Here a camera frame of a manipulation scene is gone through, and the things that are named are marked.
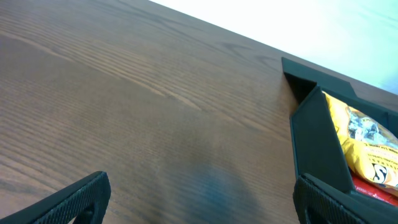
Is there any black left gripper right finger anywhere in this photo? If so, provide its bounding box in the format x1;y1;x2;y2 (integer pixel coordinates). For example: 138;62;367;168
293;174;397;224

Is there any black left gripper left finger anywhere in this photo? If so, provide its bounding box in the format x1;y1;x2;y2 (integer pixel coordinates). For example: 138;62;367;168
1;171;111;224

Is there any dark green box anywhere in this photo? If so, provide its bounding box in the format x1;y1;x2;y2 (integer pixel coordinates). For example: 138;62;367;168
282;58;397;193

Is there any red Hacks candy bag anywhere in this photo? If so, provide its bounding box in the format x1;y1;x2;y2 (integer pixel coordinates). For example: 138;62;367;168
350;171;397;207

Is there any yellow Hacks candy bag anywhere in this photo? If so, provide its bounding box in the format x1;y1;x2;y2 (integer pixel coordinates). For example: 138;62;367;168
324;93;397;196

